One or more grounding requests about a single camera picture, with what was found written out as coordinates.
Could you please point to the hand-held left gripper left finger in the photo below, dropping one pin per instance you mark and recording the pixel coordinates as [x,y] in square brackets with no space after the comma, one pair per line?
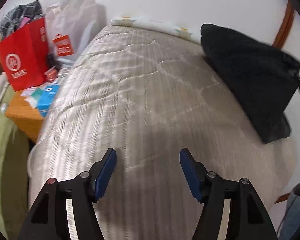
[105,175]

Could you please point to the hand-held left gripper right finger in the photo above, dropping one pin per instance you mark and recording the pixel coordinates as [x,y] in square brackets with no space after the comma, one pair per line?
[190,177]

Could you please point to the black sweatshirt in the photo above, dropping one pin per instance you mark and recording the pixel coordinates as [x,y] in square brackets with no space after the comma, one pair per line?
[250,75]

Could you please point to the striped grey mattress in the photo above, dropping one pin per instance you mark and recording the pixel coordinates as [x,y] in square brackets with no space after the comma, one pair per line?
[140,100]

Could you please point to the blue box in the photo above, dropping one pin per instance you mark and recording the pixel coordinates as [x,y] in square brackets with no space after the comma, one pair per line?
[48,100]

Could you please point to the wooden nightstand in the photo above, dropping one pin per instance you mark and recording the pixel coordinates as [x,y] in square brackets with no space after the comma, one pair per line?
[25,120]

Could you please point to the green blanket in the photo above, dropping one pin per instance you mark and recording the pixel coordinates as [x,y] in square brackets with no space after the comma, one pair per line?
[7,180]

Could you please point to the teal packet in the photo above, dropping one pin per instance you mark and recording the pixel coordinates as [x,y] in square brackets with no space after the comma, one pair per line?
[35,98]

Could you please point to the white packet with pink label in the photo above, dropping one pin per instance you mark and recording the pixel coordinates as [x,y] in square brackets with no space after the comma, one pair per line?
[28,93]

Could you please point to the person's blue jeans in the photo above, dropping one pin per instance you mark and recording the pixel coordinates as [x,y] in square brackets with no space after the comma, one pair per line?
[297,212]

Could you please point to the pink plastic cup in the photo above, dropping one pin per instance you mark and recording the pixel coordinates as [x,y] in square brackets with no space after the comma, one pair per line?
[50,74]

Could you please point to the black bottle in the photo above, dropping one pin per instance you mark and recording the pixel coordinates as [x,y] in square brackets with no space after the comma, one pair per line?
[51,60]

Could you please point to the red paper bag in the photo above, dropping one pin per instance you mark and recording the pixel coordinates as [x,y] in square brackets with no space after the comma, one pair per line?
[25,55]

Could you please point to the white plastic shopping bag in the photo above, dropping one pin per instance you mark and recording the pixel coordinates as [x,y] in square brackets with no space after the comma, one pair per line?
[72,22]

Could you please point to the white printed pillow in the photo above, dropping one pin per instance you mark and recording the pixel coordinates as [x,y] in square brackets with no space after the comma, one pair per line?
[152,25]

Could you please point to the dark plaid clothing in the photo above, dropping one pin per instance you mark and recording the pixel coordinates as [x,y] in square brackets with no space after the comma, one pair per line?
[22,15]

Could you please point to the brown wooden door frame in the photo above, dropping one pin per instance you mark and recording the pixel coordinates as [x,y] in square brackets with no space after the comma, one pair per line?
[285,22]

